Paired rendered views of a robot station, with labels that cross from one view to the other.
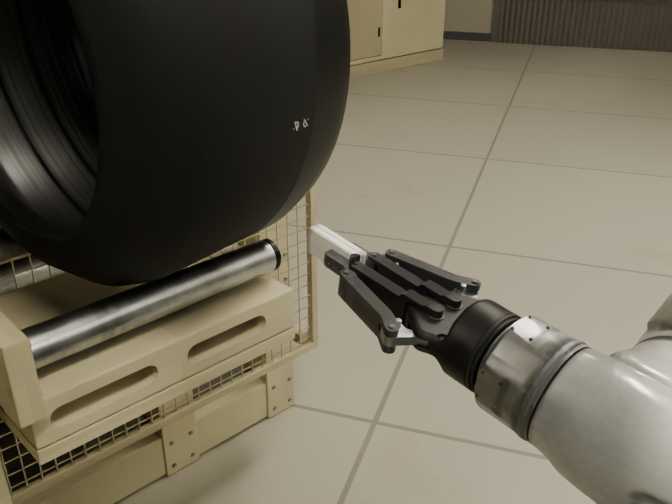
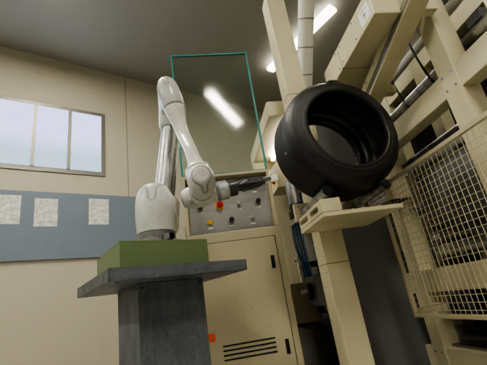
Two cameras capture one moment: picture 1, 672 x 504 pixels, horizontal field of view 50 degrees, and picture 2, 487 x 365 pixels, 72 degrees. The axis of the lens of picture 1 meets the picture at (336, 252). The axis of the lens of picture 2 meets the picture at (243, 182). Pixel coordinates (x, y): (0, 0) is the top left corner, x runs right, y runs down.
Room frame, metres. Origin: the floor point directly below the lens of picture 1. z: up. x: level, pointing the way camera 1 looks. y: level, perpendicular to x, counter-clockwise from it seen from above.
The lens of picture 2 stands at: (1.37, -1.27, 0.50)
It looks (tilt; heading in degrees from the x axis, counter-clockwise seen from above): 20 degrees up; 125
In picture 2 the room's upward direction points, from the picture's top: 9 degrees counter-clockwise
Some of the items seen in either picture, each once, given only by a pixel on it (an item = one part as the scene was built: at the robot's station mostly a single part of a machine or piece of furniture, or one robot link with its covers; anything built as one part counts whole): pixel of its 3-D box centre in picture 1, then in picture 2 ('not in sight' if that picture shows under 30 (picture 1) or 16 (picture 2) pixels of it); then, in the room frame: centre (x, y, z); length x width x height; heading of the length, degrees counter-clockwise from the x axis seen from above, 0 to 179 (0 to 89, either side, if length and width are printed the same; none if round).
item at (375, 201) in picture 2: not in sight; (383, 179); (0.97, 0.73, 1.05); 0.20 x 0.15 x 0.30; 134
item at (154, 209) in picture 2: not in sight; (155, 209); (0.29, -0.38, 0.92); 0.18 x 0.16 x 0.22; 133
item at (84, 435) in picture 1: (108, 327); (347, 219); (0.85, 0.31, 0.80); 0.37 x 0.36 x 0.02; 44
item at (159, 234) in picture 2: not in sight; (159, 240); (0.31, -0.39, 0.78); 0.22 x 0.18 x 0.06; 167
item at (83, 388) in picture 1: (160, 345); (318, 215); (0.75, 0.22, 0.84); 0.36 x 0.09 x 0.06; 134
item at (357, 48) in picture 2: not in sight; (365, 47); (1.15, 0.43, 1.71); 0.61 x 0.25 x 0.15; 134
